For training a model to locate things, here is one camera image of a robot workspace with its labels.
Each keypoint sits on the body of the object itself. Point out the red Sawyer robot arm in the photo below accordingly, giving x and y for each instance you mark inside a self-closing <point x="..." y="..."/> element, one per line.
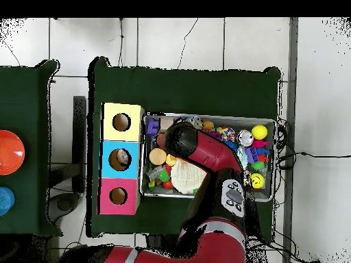
<point x="208" y="153"/>

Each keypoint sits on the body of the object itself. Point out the wooden box with three holes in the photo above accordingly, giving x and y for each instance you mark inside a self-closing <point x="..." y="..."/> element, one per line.
<point x="107" y="164"/>

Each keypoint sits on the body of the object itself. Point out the shallow clear mesh bin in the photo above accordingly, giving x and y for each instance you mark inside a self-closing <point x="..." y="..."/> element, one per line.
<point x="270" y="189"/>

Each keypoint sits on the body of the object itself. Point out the toy hamburger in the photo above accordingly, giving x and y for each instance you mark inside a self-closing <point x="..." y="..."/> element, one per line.
<point x="157" y="156"/>

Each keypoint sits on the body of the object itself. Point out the purple toy block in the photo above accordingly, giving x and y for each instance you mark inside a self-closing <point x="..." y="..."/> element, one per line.
<point x="152" y="127"/>

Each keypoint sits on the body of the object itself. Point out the cream knitted cloth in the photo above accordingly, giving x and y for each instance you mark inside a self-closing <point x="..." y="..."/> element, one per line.
<point x="186" y="176"/>

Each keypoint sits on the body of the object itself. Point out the dark green table cloth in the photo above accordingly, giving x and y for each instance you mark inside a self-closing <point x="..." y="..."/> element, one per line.
<point x="192" y="87"/>
<point x="33" y="109"/>

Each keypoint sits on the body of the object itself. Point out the plain yellow ball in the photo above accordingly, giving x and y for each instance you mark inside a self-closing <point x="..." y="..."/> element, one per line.
<point x="259" y="131"/>

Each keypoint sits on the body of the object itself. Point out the yellow smiley face ball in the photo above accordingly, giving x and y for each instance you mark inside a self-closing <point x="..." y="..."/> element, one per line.
<point x="256" y="180"/>

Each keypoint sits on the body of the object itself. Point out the orange round disc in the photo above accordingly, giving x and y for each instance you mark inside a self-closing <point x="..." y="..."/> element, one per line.
<point x="10" y="152"/>

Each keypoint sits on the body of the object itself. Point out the blue round disc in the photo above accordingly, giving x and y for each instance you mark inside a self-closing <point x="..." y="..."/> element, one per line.
<point x="5" y="200"/>

